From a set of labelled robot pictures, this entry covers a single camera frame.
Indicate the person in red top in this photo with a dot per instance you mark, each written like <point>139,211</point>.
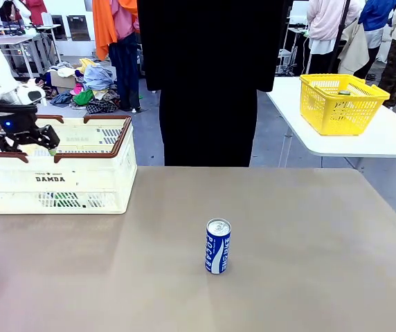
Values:
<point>37,10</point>

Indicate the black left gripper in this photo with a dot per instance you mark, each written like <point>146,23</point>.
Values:
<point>14,121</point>

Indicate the dark wall panel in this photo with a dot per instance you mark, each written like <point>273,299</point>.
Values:
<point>77,27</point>

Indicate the person in blue jacket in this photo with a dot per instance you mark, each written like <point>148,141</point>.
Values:
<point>374,14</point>

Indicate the left arm wrist camera box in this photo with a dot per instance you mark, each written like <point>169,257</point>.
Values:
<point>28,94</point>

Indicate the yellow plastic basket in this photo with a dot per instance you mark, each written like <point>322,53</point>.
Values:
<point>343,117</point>

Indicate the black slanted pole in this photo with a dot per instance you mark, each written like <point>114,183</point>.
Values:
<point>340,34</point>

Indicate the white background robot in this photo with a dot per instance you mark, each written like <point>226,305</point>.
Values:
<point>25,8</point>

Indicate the person in black clothes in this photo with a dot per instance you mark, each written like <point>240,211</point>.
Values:
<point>208,69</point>

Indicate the grey background desk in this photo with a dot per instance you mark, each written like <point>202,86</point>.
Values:
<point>21,39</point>

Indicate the white table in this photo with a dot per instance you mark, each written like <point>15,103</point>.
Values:
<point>385,138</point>

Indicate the person in pink hoodie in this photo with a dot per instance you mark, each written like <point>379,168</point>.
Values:
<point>326,17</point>

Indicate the cream basket with brown rim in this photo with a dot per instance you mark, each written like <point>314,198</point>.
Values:
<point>63,166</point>

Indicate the beige coat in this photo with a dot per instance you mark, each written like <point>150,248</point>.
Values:
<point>353,48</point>

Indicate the blue Pocari drink can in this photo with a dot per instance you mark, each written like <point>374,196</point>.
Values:
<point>217,249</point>

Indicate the pile of colourful clothes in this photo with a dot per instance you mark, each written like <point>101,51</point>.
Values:
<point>94,83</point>

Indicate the cardboard box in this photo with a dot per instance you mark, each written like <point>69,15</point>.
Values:
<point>63,81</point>

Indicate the white computer case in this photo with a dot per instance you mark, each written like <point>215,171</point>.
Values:
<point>282,60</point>

